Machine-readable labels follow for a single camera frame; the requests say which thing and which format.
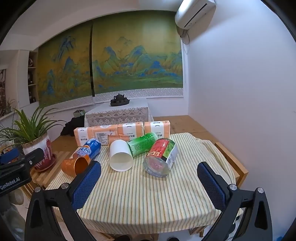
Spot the green plastic cup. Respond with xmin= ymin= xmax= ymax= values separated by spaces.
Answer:
xmin=127 ymin=132 xmax=159 ymax=157

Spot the blue label cup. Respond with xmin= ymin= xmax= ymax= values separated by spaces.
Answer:
xmin=76 ymin=138 xmax=101 ymax=162

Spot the white paper cup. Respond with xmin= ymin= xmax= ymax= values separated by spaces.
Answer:
xmin=109 ymin=140 xmax=134 ymax=172

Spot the red green label cup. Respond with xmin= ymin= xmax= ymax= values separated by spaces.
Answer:
xmin=143 ymin=138 xmax=178 ymax=178

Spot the wooden slatted tray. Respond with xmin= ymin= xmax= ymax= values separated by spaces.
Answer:
xmin=29 ymin=151 xmax=71 ymax=189

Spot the potted green plant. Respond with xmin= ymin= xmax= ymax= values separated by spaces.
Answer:
xmin=1 ymin=107 xmax=64 ymax=172

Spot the orange tissue pack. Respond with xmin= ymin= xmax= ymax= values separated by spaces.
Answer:
xmin=144 ymin=120 xmax=171 ymax=138
xmin=117 ymin=122 xmax=144 ymax=140
xmin=92 ymin=125 xmax=117 ymax=146
xmin=74 ymin=127 xmax=94 ymax=146

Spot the black bag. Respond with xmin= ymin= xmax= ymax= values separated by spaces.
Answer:
xmin=60 ymin=115 xmax=85 ymax=137

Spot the striped yellow tablecloth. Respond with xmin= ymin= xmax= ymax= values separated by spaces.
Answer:
xmin=45 ymin=133 xmax=237 ymax=234

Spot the wooden shelf unit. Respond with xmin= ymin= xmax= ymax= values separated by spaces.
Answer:
xmin=28 ymin=50 xmax=38 ymax=104

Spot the dark teapot set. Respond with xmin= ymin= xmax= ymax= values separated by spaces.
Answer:
xmin=110 ymin=94 xmax=130 ymax=107

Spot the green landscape painting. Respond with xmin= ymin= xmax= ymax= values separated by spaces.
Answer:
xmin=37 ymin=11 xmax=183 ymax=108

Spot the white air conditioner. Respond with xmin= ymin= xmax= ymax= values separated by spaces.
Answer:
xmin=175 ymin=0 xmax=216 ymax=30

